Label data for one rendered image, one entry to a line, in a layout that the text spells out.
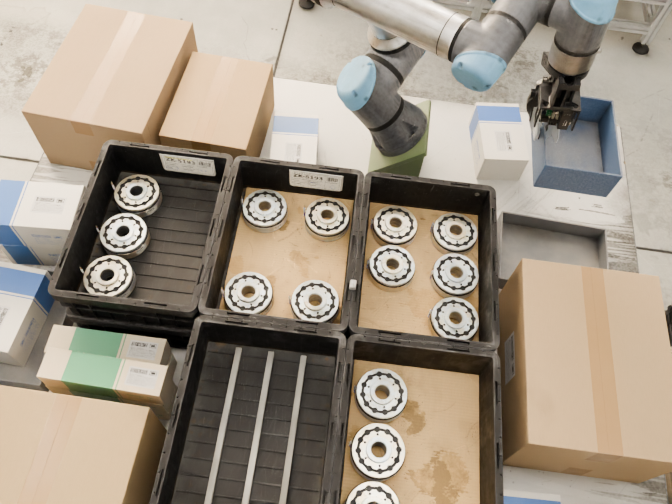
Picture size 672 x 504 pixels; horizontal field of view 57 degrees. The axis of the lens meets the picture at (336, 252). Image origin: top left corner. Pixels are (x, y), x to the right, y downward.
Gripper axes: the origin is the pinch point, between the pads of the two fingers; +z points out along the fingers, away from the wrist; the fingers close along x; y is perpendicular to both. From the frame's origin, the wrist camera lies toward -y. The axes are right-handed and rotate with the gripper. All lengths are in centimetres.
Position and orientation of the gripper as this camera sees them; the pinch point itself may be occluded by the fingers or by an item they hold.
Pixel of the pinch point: (541, 131)
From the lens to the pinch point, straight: 133.1
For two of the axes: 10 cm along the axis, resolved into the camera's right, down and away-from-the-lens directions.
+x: 9.9, 1.2, -1.2
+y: -1.6, 8.5, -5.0
